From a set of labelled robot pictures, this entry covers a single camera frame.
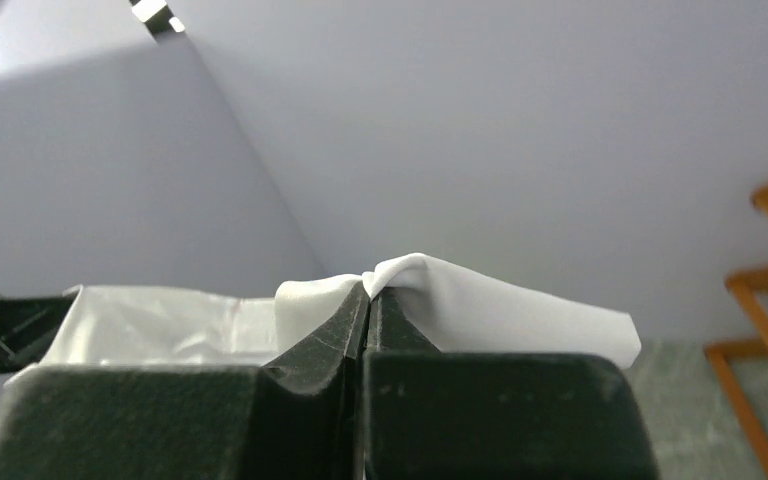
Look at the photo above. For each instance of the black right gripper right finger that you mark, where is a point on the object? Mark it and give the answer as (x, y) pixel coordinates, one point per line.
(434, 415)

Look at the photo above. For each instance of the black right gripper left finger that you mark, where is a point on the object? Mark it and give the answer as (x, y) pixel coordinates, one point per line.
(291, 418)

